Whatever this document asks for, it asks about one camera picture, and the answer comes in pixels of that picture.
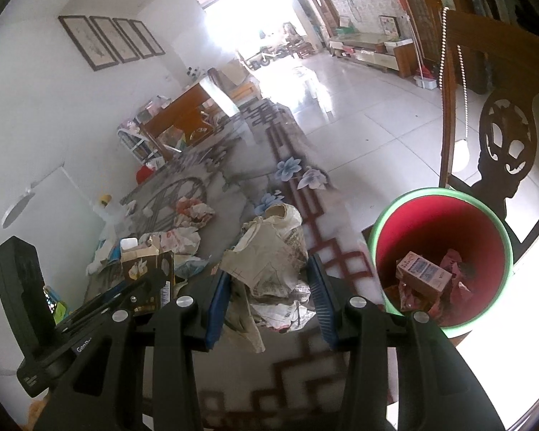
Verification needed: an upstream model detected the white plastic bag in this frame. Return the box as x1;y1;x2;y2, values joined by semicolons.
138;226;204;260

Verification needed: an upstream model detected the white bead string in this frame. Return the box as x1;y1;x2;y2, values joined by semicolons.
438;6;471;141

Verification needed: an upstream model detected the small wooden chair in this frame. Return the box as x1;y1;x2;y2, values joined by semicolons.
286;22;316;60

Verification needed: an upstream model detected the colourful book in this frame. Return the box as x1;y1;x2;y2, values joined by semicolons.
44;284;69;325

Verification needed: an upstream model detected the pale blue plastic wrapper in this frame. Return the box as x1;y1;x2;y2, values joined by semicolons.
174;255;210;280

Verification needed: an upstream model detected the wooden lattice partition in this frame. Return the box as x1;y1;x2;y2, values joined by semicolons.
383;0;460;69

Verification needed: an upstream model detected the pink carton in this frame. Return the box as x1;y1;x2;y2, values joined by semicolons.
394;250;454;300

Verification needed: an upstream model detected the white plastic stool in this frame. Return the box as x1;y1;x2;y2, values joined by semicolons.
292;65;322;100

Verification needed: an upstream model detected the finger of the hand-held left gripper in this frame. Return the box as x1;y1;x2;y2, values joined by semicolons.
69;274;152;319
55;289;163;329

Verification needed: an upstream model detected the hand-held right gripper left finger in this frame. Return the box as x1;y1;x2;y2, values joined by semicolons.
33;273;234;431

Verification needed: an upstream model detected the white desk lamp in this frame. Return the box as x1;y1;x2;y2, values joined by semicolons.
0;186;37;231

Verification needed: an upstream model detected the crumpled red-print paper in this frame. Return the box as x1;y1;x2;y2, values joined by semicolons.
174;196;217;231

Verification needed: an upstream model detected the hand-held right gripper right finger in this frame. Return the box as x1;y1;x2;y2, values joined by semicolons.
307;254;507;431

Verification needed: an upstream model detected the plain-back wooden chair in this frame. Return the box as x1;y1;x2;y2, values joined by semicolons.
138;68;242;163

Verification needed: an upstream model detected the red bin with green rim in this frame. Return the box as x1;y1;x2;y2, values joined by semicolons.
367;186;516;338

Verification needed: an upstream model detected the long-handled mop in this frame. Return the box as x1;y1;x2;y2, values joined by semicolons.
403;13;428;82

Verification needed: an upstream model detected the carved-back wooden chair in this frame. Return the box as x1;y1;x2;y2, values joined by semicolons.
437;8;539;254

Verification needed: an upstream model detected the yellow-topped white bottle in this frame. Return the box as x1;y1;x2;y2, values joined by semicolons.
94;193;119;236

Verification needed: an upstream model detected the small framed picture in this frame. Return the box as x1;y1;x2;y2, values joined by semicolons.
378;14;399;37

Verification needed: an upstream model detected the dark framed wall picture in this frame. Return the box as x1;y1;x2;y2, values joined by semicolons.
129;20;166;57
57;15;120;73
112;17;156;60
89;15;142;64

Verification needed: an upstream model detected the brown cardboard box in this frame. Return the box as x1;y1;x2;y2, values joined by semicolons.
119;250;177;316

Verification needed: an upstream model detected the white kids tricycle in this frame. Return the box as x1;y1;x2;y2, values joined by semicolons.
250;48;285;69

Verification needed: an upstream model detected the newspaper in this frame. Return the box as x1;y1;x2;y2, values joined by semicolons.
219;201;318;354

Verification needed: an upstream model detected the white metal rack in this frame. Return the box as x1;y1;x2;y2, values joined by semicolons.
116;120;154;165

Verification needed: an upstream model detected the low television cabinet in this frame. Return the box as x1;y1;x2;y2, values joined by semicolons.
329;31;415;78

